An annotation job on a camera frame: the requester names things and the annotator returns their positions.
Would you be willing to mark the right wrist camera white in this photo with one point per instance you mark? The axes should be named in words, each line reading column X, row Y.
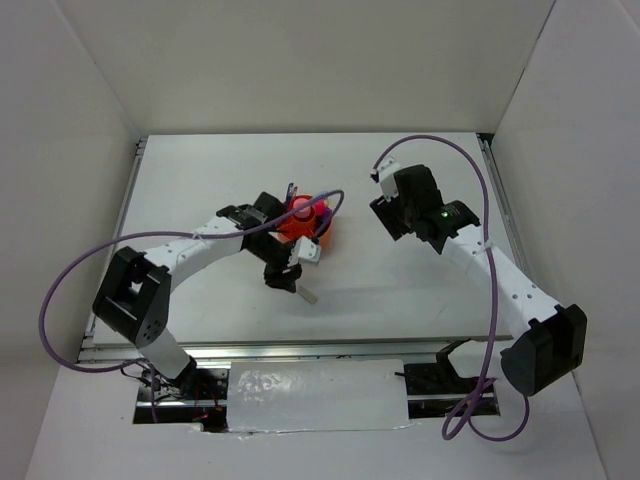
column 384, row 175

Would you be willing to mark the purple black highlighter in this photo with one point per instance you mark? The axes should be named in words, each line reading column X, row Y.
column 326, row 216

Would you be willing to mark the blue pen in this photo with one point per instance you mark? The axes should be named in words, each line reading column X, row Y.
column 286, row 197

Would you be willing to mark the red pen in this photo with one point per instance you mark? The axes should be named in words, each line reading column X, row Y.
column 294, row 192

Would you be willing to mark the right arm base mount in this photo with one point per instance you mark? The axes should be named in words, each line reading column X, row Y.
column 433, row 389

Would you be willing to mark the orange round organizer container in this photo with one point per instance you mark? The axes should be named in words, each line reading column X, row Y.
column 292, row 230

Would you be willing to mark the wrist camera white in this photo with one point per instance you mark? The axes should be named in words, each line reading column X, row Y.
column 305, row 250
column 384, row 175

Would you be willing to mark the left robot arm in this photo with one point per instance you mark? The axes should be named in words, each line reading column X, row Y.
column 133, row 298

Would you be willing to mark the aluminium rail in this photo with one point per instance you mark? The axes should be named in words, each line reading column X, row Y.
column 500, row 200
column 91, row 353

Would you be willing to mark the beige eraser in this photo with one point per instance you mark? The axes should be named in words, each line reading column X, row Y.
column 307, row 295

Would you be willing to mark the aluminium front rail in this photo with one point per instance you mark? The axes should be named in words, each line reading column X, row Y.
column 91, row 353

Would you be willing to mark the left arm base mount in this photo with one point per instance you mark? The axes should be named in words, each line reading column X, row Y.
column 199, row 396

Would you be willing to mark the aluminium right rail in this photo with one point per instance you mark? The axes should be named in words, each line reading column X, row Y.
column 500, row 200

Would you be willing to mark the white cover panel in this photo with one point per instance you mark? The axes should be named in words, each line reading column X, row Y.
column 340, row 395

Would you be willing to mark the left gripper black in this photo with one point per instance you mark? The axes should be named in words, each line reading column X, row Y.
column 274, row 277

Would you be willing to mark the blue clear highlighter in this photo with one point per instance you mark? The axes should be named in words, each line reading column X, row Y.
column 322, row 195

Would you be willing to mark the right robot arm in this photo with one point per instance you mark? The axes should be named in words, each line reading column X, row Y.
column 549, row 338

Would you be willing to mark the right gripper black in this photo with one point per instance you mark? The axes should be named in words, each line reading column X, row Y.
column 386, row 211

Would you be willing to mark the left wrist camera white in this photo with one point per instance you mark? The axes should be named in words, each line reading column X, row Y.
column 305, row 250

